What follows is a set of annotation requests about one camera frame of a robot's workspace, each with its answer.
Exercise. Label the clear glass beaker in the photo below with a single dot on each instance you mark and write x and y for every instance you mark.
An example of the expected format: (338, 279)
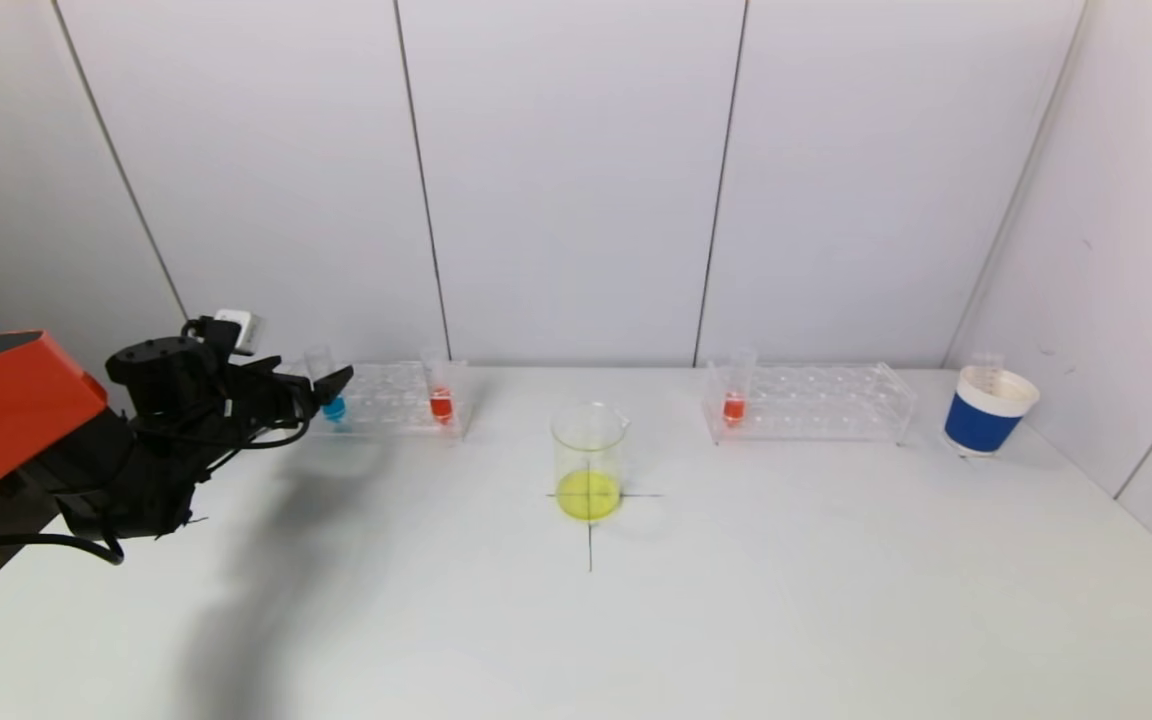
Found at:
(588, 495)

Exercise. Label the clear acrylic test tube rack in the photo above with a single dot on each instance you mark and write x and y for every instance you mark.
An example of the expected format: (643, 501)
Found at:
(396, 405)
(816, 405)

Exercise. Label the blue pigment test tube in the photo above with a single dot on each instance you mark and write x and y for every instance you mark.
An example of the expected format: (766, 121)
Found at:
(334, 409)

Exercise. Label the blue sleeved paper cup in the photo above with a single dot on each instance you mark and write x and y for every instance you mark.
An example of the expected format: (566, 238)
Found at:
(981, 425)

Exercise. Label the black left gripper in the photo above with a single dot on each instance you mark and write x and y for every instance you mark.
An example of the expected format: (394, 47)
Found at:
(297, 397)

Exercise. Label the red pigment test tube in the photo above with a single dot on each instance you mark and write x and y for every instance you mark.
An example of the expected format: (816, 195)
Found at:
(733, 409)
(442, 406)

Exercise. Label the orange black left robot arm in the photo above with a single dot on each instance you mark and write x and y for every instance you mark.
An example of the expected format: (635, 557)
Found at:
(16, 420)

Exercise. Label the yellow pigment test tube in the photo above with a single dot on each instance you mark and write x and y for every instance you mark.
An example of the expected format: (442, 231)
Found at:
(986, 368)

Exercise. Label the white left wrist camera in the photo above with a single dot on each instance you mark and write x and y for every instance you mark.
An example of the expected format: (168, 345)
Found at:
(239, 328)

